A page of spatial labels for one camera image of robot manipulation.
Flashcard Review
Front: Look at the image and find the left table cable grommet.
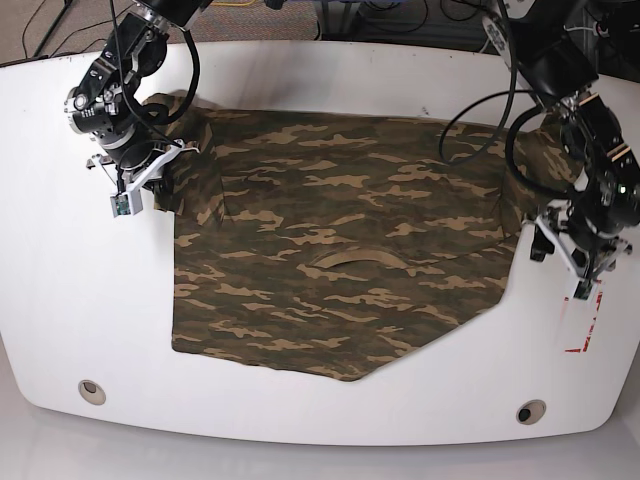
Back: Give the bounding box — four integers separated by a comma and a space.
78, 380, 106, 406

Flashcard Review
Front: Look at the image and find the right table cable grommet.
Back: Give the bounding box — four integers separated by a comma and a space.
516, 399, 546, 426

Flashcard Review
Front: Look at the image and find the table cable grommet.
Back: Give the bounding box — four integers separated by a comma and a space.
78, 380, 106, 406
516, 399, 546, 426

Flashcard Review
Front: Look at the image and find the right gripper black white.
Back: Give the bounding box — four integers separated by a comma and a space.
85, 139, 200, 213

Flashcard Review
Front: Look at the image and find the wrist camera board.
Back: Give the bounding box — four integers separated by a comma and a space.
573, 279, 601, 301
110, 190, 143, 218

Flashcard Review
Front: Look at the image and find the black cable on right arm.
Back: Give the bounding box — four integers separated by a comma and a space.
109, 0, 201, 126

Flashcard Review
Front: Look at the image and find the camouflage t-shirt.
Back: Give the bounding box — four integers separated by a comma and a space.
164, 106, 549, 382

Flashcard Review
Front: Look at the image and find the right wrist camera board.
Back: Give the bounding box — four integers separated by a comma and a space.
110, 190, 143, 218

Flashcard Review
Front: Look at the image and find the red tape rectangle marking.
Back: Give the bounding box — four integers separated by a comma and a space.
561, 285, 603, 354

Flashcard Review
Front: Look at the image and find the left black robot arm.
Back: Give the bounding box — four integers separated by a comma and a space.
483, 1, 639, 286

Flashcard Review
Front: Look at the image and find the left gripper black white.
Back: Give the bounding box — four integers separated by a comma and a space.
530, 203, 631, 280

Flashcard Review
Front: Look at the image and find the black cable loop on table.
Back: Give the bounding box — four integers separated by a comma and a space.
437, 0, 546, 169

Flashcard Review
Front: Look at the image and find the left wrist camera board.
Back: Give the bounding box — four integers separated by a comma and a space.
573, 279, 601, 301

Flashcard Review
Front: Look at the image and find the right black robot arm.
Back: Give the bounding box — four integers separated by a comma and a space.
65, 1, 210, 217

